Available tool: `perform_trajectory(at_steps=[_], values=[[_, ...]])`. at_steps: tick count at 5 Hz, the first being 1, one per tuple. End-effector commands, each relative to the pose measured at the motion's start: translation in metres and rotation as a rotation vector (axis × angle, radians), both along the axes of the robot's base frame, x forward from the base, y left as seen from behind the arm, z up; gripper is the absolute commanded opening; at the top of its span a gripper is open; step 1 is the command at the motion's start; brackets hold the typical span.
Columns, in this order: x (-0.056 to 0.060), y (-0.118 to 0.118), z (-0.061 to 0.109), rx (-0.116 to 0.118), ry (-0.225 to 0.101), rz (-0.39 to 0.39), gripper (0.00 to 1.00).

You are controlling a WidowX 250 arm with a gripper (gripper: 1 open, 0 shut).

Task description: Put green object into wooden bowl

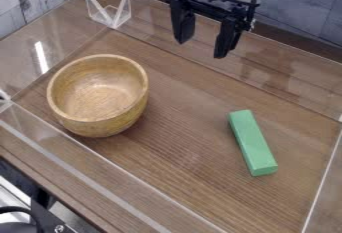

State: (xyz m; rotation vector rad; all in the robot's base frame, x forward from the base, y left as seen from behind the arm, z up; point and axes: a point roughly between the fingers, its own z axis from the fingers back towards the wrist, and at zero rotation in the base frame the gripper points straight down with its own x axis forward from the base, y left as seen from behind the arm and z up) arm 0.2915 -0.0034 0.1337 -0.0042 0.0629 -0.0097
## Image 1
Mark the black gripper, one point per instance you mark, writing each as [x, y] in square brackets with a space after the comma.
[241, 10]

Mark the green rectangular block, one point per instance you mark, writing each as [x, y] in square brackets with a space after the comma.
[257, 153]

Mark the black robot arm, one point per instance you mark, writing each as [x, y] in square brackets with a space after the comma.
[235, 14]

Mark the wooden bowl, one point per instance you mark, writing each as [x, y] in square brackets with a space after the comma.
[98, 94]

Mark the clear acrylic tray walls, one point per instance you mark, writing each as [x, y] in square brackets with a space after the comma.
[171, 176]

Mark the black table clamp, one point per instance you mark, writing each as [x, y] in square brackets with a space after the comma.
[24, 205]

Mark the clear acrylic corner bracket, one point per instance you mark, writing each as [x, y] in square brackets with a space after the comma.
[110, 15]

